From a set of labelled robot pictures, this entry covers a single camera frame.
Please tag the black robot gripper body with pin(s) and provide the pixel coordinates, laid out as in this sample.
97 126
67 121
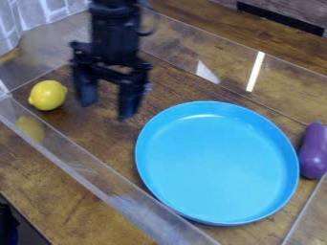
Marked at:
110 56

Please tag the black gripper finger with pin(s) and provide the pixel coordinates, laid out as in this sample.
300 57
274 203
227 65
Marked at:
86 85
131 93

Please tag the yellow lemon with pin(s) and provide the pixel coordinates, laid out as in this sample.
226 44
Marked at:
49 95

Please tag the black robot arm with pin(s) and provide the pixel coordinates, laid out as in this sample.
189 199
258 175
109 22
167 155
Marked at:
113 4

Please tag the blue round tray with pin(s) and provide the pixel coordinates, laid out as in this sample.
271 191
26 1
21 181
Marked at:
217 162

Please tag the black baseboard strip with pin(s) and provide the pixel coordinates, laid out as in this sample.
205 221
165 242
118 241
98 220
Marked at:
279 18

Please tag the purple toy eggplant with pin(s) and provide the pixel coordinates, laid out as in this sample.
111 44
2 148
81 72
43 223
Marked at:
313 153

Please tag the dark object at table edge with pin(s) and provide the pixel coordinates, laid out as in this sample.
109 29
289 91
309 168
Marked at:
9 226

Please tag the clear acrylic enclosure wall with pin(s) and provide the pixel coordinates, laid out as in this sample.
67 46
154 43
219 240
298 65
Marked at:
67 171

